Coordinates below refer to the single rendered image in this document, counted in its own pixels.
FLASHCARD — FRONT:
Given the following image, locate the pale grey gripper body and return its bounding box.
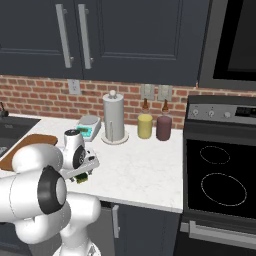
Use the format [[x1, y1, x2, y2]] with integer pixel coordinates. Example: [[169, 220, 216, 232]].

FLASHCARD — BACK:
[[60, 155, 101, 182]]

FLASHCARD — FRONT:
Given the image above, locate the yellow green sponge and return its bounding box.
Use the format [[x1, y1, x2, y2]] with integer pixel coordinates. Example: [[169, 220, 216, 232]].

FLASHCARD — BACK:
[[73, 172, 91, 185]]

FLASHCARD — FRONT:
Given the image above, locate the brown wooden cutting board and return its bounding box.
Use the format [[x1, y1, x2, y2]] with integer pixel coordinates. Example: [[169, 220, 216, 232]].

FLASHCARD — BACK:
[[0, 133, 59, 173]]

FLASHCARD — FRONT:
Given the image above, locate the white kitchen scale teal display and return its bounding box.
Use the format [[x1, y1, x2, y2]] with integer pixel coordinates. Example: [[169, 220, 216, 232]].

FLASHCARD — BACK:
[[75, 114, 102, 143]]

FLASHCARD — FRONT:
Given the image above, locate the white paper towel holder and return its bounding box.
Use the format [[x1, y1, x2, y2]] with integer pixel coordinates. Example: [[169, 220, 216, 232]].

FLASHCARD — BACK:
[[100, 89, 130, 146]]

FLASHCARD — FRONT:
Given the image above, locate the yellow bottle brown neck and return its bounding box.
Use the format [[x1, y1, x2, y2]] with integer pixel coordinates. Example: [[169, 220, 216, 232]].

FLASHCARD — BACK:
[[137, 97, 154, 140]]

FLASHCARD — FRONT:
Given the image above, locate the dark sink basin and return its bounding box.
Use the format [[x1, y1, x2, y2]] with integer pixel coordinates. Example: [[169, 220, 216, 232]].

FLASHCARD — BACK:
[[0, 114, 42, 158]]

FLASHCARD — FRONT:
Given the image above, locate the dark red bottle brown neck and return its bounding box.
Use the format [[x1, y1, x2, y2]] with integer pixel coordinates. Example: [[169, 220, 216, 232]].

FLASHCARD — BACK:
[[155, 98, 173, 142]]

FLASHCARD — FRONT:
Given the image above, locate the dark lower cupboard door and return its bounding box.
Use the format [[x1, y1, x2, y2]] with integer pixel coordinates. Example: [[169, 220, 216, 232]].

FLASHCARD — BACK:
[[112, 202, 183, 256]]

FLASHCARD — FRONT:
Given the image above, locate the dark cupboard door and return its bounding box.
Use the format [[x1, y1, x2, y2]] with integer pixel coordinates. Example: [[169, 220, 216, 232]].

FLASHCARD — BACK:
[[0, 0, 85, 81], [71, 0, 212, 88], [112, 202, 183, 256]]

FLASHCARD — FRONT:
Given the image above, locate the black sink tap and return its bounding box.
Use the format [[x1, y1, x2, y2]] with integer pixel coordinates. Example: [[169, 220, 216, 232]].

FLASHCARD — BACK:
[[0, 101, 10, 120]]

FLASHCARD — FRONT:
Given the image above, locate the black stove with hob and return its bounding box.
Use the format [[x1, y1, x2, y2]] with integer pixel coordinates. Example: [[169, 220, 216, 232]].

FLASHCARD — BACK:
[[173, 94, 256, 256]]

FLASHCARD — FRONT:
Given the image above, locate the dark upper cupboard door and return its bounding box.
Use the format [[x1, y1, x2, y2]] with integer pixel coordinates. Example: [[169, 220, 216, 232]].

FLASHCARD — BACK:
[[71, 0, 212, 88], [0, 0, 85, 81]]

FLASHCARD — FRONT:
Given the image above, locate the grey black microwave oven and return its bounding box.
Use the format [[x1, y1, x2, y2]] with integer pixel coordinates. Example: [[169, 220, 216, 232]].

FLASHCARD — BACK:
[[197, 0, 256, 92]]

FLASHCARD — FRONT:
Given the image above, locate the grey lower cupboard handle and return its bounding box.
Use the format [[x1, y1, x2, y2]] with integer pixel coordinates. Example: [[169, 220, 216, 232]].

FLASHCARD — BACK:
[[111, 204, 121, 240]]

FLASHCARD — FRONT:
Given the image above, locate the grey wall outlet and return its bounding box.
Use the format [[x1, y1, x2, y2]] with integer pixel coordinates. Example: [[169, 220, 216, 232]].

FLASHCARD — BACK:
[[67, 78, 82, 96]]

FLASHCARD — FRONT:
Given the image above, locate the grey wall switch plate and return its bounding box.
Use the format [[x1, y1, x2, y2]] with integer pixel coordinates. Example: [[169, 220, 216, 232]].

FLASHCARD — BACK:
[[139, 83, 156, 101], [157, 84, 174, 102]]

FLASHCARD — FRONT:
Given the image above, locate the grey cupboard door handle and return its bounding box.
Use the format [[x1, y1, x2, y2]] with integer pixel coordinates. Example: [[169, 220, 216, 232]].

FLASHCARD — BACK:
[[77, 3, 95, 71], [54, 3, 75, 70]]

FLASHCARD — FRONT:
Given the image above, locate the grey oven door handle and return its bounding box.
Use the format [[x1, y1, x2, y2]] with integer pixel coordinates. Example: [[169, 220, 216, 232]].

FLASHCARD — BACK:
[[179, 219, 256, 251]]

